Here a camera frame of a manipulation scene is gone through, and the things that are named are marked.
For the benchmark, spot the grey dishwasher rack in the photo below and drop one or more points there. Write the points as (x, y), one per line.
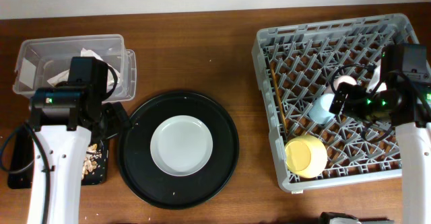
(308, 58)

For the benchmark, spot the round black serving tray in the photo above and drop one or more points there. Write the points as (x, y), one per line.
(158, 188)

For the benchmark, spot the wooden chopstick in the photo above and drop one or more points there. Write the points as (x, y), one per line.
(278, 98)

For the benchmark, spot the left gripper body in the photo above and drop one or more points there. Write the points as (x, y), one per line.
(116, 122)

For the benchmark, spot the black rectangular tray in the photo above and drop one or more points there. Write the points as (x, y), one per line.
(23, 153)

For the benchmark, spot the white napkin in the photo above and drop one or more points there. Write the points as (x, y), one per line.
(56, 69)

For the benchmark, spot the food scraps with rice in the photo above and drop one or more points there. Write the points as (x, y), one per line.
(90, 165)

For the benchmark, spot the clear plastic bin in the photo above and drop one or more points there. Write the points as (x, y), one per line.
(34, 54)

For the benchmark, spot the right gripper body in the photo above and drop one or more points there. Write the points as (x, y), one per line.
(358, 103)

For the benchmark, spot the blue cup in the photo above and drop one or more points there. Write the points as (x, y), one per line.
(320, 109)

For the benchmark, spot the grey plate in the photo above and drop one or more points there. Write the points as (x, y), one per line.
(181, 145)

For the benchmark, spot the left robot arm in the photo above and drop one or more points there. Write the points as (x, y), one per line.
(64, 121)

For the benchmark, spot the pink cup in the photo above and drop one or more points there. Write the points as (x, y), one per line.
(341, 79)

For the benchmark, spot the yellow bowl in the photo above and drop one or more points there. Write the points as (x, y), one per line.
(306, 156)

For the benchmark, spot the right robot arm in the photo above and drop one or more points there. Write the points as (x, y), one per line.
(405, 105)

